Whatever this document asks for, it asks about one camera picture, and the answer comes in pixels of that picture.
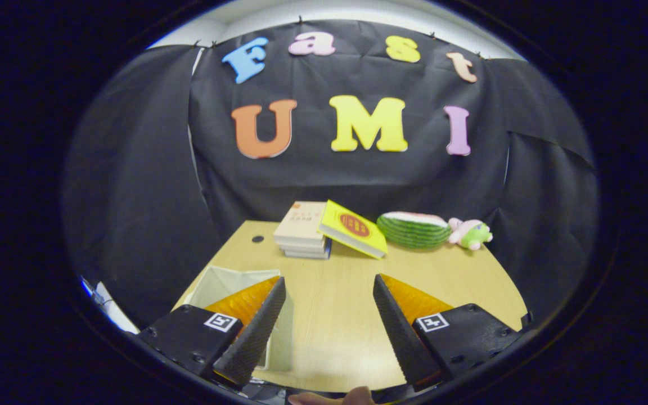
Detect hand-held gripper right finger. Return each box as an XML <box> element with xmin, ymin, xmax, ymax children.
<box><xmin>372</xmin><ymin>273</ymin><xmax>523</xmax><ymax>393</ymax></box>

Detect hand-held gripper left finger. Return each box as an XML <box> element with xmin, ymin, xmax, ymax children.
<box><xmin>134</xmin><ymin>276</ymin><xmax>287</xmax><ymax>389</ymax></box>

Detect pale green fabric storage box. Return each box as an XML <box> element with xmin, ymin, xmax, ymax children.
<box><xmin>186</xmin><ymin>265</ymin><xmax>295</xmax><ymax>372</ymax></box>

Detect yellow book with red circle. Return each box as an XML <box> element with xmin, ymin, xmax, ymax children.
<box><xmin>317</xmin><ymin>199</ymin><xmax>389</xmax><ymax>259</ymax></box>

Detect watermelon slice plush toy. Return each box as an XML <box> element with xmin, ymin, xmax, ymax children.
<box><xmin>376</xmin><ymin>211</ymin><xmax>452</xmax><ymax>250</ymax></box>

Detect beige cover book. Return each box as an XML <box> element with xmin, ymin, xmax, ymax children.
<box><xmin>273</xmin><ymin>201</ymin><xmax>327</xmax><ymax>246</ymax></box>

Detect pink and green plush toy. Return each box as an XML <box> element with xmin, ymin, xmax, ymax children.
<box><xmin>448</xmin><ymin>218</ymin><xmax>493</xmax><ymax>251</ymax></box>

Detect black backdrop cloth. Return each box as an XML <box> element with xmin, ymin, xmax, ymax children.
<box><xmin>62</xmin><ymin>20</ymin><xmax>600</xmax><ymax>330</ymax></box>

